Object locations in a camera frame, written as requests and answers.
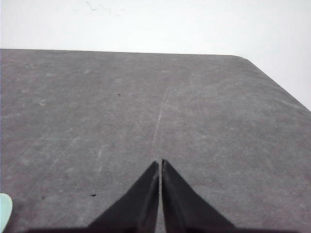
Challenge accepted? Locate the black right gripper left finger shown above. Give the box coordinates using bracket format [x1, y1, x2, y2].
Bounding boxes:
[88, 162, 159, 233]

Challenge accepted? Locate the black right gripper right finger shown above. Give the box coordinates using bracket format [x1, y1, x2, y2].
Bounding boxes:
[161, 159, 235, 233]

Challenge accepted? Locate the mint green plastic spoon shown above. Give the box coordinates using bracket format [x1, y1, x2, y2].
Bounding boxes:
[0, 193, 13, 233]

